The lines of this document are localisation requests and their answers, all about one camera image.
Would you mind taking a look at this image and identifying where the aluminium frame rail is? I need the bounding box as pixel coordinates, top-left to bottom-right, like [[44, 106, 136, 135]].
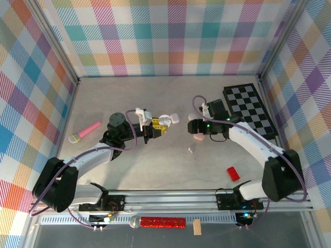
[[27, 189, 313, 215]]

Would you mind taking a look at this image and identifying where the aluminium frame post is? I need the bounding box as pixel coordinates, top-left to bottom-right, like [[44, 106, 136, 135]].
[[257, 0, 312, 81], [24, 0, 80, 85]]

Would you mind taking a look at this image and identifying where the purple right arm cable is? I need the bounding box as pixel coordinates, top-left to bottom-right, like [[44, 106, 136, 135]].
[[191, 95, 308, 230]]

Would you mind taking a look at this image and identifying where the black grey chessboard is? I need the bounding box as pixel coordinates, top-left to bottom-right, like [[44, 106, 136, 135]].
[[222, 83, 279, 140]]

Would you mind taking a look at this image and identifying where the pink toy microphone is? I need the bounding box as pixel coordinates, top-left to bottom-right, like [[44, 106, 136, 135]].
[[68, 120, 101, 144]]

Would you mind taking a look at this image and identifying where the perforated metal strip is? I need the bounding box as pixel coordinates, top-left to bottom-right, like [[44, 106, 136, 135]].
[[40, 215, 246, 225]]

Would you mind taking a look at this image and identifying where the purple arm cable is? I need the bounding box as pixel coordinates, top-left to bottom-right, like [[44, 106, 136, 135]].
[[191, 95, 308, 230], [28, 110, 138, 229]]

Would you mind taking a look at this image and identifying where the black electronics board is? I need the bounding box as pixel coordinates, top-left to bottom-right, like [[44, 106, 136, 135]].
[[89, 213, 116, 224], [234, 211, 253, 226]]

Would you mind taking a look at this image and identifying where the red toy brick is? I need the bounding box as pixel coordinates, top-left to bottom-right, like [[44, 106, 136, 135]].
[[227, 166, 240, 182]]

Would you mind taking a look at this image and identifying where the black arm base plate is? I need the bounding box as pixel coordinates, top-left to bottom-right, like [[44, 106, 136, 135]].
[[216, 190, 264, 211], [78, 194, 126, 212]]

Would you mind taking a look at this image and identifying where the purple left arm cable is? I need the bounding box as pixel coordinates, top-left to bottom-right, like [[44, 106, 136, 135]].
[[28, 110, 138, 229]]

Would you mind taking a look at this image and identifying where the red glitter microphone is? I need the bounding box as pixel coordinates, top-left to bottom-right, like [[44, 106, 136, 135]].
[[129, 214, 187, 229]]

